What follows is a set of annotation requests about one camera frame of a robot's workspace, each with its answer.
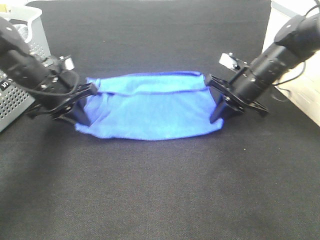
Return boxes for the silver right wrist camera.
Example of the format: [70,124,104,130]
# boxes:
[219,52,248,72]

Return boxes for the blue microfiber towel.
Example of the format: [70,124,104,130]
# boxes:
[75,71,224,141]

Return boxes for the grey towel in basket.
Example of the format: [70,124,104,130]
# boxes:
[13,23,29,41]

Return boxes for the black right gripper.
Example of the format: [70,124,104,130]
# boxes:
[204,46,288,123]

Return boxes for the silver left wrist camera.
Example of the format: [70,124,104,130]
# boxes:
[43,55,75,73]

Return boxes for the grey perforated laundry basket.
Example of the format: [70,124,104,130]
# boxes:
[0,5,52,133]

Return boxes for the white plastic storage bin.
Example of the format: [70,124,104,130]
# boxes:
[262,0,320,125]

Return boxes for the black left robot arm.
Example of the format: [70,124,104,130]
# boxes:
[0,18,98,126]

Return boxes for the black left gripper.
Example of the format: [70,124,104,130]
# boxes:
[4,50,98,126]

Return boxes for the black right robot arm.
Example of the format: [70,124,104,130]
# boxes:
[204,13,320,123]

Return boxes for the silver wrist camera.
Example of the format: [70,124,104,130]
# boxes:
[43,55,75,73]
[219,52,248,72]

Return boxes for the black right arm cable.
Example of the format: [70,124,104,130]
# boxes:
[271,59,307,102]

